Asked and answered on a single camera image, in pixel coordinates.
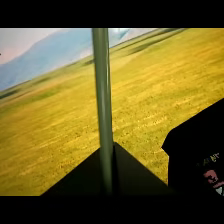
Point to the black printed garment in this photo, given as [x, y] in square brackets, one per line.
[193, 150]

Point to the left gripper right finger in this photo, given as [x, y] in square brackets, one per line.
[136, 176]

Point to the green clothes hanger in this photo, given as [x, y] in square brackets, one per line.
[103, 100]

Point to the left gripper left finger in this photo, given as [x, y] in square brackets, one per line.
[80, 180]

